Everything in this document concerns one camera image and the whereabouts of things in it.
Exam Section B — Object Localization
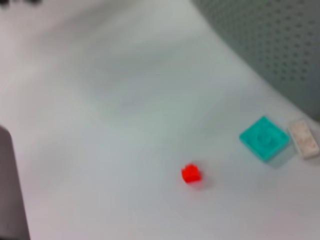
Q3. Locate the small red brick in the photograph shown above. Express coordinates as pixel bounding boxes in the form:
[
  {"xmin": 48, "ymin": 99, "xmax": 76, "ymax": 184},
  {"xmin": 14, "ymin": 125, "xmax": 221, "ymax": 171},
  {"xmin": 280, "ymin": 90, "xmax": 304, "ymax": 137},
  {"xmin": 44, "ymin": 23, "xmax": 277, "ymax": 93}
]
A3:
[{"xmin": 180, "ymin": 163, "xmax": 203, "ymax": 185}]

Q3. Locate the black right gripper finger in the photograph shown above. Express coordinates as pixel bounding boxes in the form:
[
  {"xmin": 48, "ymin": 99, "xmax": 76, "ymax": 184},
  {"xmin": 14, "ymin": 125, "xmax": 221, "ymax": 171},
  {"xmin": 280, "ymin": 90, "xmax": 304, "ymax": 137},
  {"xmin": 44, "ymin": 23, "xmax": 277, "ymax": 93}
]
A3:
[{"xmin": 0, "ymin": 124, "xmax": 31, "ymax": 240}]

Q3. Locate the grey perforated storage bin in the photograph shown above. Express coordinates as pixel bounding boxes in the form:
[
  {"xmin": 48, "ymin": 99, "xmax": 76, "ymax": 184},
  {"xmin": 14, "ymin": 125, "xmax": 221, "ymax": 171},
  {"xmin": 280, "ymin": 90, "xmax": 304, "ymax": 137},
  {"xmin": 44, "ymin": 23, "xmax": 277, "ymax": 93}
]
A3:
[{"xmin": 192, "ymin": 0, "xmax": 320, "ymax": 121}]

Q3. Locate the white brick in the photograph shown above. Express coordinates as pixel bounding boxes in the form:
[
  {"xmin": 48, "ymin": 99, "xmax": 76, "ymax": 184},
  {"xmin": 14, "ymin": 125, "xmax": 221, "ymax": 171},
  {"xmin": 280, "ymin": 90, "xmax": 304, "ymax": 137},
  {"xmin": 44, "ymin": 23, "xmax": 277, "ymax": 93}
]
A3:
[{"xmin": 287, "ymin": 118, "xmax": 320, "ymax": 160}]

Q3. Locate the teal square brick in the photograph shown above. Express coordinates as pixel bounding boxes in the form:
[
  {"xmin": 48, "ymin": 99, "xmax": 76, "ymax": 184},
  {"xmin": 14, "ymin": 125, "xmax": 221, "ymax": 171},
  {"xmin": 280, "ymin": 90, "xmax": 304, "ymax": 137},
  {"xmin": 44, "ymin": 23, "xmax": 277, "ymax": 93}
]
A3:
[{"xmin": 238, "ymin": 115, "xmax": 291, "ymax": 164}]

